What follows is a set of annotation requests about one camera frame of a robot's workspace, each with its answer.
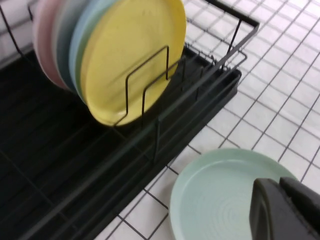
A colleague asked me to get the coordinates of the light blue plate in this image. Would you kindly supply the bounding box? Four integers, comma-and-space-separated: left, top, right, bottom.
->
68, 0, 118, 106

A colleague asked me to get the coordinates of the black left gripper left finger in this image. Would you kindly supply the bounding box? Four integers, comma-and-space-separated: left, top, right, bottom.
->
251, 177, 316, 240

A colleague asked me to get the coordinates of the grey-blue plate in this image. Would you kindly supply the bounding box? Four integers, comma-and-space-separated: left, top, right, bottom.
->
53, 0, 83, 93

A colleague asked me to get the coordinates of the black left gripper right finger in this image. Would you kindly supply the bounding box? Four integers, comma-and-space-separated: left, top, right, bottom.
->
279, 176, 320, 240

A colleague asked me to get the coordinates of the pink plate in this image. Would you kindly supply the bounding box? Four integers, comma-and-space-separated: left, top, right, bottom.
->
32, 0, 66, 90

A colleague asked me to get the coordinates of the white grid tablecloth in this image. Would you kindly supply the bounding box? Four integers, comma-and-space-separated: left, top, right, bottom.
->
0, 0, 320, 240

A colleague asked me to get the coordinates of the black wire dish rack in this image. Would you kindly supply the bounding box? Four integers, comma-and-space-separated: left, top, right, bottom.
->
0, 0, 261, 240

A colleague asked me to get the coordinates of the mint green plate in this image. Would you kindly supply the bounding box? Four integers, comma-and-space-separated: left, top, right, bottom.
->
169, 147, 298, 240

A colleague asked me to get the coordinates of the yellow plate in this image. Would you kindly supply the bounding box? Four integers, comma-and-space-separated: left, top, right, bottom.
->
80, 0, 188, 127

